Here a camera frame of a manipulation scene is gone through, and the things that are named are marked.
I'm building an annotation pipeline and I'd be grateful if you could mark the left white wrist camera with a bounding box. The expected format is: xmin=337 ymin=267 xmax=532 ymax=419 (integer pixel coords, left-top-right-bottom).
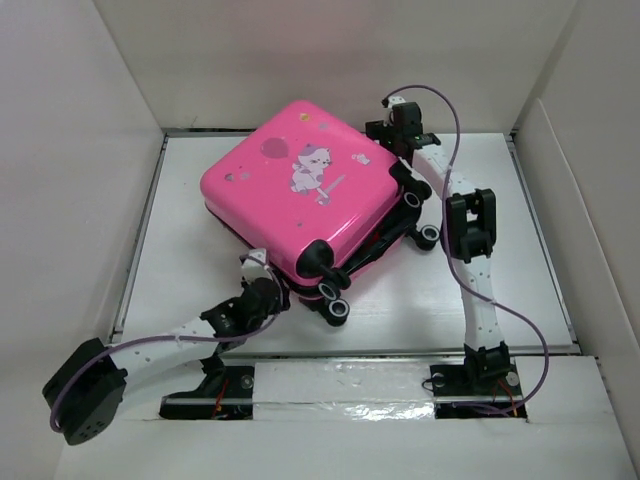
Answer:
xmin=240 ymin=248 xmax=271 ymax=284

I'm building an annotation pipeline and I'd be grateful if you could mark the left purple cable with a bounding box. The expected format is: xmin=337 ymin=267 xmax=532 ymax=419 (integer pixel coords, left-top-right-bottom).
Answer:
xmin=49 ymin=254 xmax=281 ymax=432

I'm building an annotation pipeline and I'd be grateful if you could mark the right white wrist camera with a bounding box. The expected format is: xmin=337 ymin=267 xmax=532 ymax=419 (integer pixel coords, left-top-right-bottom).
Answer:
xmin=381 ymin=95 xmax=406 ymax=109

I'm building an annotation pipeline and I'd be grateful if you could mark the pink hard-shell suitcase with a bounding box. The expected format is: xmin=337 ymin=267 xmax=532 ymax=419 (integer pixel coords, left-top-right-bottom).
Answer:
xmin=200 ymin=101 xmax=439 ymax=326

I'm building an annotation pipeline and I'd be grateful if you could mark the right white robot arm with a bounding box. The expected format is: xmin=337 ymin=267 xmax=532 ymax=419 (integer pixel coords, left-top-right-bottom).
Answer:
xmin=365 ymin=96 xmax=511 ymax=398

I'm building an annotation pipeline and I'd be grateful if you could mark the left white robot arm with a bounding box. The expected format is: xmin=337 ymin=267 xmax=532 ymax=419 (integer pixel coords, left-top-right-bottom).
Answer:
xmin=42 ymin=278 xmax=290 ymax=446

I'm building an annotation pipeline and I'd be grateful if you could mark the metal base rail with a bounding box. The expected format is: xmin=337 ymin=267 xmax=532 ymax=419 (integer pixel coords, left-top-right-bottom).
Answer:
xmin=109 ymin=344 xmax=581 ymax=421

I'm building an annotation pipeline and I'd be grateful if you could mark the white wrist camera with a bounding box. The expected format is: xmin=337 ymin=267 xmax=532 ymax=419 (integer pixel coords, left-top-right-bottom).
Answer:
xmin=240 ymin=248 xmax=271 ymax=284
xmin=381 ymin=95 xmax=406 ymax=109

